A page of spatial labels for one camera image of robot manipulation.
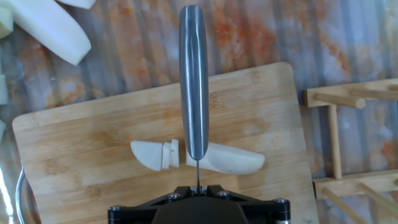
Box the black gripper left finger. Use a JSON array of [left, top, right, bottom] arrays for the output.
[[108, 185, 197, 224]]

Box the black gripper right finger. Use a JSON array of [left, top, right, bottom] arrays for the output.
[[200, 185, 292, 224]]

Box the thin white radish slice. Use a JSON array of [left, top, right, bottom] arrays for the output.
[[169, 138, 180, 168], [130, 140, 165, 172], [160, 141, 172, 170]]

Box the white radish piece being sliced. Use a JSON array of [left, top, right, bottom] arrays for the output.
[[185, 141, 266, 175]]

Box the long white radish chunk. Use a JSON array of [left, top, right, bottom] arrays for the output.
[[0, 0, 93, 66]]

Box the wooden cutting board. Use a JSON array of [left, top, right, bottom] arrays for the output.
[[12, 61, 320, 224]]

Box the wooden peg dish rack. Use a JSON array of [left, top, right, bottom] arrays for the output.
[[303, 77, 398, 224]]

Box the marble pattern plastic mat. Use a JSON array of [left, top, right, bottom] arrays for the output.
[[0, 0, 398, 224]]

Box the metal wire board handle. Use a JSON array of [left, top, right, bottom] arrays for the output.
[[15, 166, 27, 224]]

